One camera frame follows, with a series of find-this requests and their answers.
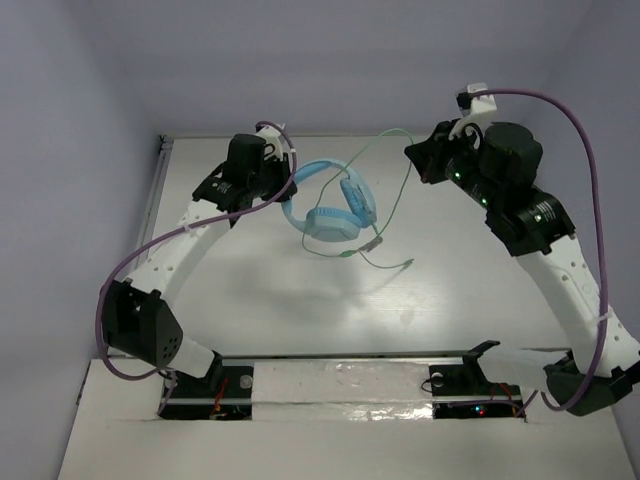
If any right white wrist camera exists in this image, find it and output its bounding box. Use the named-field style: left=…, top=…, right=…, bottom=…
left=449, top=83, right=498, bottom=140

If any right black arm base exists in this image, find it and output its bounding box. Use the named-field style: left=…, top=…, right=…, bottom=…
left=420, top=340, right=527, bottom=420

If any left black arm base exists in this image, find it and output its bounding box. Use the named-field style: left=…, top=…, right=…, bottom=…
left=157, top=363, right=254, bottom=421

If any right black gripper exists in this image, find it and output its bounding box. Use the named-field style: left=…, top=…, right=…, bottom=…
left=408, top=117, right=501, bottom=211

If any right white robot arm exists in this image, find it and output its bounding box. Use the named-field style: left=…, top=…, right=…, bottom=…
left=404, top=121, right=639, bottom=417

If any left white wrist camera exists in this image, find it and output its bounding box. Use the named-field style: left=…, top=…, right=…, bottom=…
left=255, top=121, right=296, bottom=159

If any white front board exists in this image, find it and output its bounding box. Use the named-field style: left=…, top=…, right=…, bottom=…
left=60, top=361, right=634, bottom=479

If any aluminium rail left side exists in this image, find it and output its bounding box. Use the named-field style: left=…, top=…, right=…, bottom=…
left=102, top=134, right=175, bottom=359

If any green headphone cable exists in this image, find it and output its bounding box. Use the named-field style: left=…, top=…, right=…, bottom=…
left=301, top=128, right=416, bottom=271

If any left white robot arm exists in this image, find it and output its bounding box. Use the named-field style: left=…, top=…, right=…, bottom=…
left=95, top=122, right=297, bottom=394

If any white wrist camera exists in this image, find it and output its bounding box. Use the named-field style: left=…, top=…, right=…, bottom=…
left=449, top=83, right=498, bottom=140
left=255, top=121, right=296, bottom=159

